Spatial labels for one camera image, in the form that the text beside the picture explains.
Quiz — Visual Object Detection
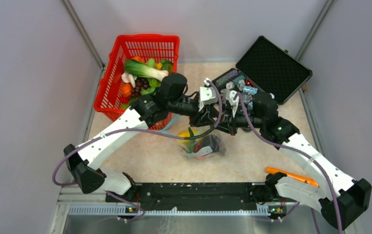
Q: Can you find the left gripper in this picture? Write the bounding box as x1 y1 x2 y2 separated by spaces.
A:
168 96 217 127

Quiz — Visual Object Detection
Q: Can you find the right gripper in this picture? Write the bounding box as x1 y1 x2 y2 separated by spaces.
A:
210 104 264 136

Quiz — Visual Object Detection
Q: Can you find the purple eggplant toy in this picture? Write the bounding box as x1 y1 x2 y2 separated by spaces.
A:
201 135 225 154

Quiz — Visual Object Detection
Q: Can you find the clear zip top bag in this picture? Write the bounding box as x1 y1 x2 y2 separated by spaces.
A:
159 115 226 160

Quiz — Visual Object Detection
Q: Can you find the yellow bell pepper toy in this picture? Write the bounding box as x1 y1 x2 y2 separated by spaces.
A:
177 129 201 144

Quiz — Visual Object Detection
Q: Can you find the red pomegranate toy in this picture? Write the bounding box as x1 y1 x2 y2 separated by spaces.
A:
194 144 212 159

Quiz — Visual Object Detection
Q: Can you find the green chili pepper toy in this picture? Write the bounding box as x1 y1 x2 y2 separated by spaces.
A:
187 127 195 154

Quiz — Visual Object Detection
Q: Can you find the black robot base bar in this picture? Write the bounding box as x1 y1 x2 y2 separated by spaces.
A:
105 182 298 214

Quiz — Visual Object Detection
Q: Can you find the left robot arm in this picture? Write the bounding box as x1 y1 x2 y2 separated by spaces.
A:
64 73 222 202

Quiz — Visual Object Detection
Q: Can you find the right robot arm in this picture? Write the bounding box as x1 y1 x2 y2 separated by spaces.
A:
215 91 372 232

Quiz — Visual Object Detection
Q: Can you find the black poker chip case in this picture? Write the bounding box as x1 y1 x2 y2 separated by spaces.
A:
205 35 313 133

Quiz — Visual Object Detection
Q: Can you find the orange toy carrot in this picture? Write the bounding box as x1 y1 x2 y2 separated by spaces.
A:
265 167 319 187

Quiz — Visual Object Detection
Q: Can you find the dark purple grapes toy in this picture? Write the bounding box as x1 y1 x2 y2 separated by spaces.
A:
130 78 150 98

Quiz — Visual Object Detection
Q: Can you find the orange pumpkin toy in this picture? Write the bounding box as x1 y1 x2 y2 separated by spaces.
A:
120 83 133 98

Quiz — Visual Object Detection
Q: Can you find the white mushroom toy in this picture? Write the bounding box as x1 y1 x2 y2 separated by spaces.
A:
121 72 137 88

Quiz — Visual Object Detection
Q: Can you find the green bok choy toy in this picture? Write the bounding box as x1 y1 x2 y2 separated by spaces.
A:
123 59 169 81

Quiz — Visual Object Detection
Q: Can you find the orange fruit toy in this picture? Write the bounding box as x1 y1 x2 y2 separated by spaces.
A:
131 56 145 63

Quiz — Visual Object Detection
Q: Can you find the red plastic basket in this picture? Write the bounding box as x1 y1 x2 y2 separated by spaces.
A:
93 34 180 121

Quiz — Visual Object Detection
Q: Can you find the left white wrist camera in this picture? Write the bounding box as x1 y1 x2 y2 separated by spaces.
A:
198 78 218 111

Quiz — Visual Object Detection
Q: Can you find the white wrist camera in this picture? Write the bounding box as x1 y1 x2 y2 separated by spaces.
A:
224 90 240 117
198 78 218 111

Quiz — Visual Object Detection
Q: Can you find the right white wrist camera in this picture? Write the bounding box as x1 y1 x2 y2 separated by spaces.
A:
224 90 240 117

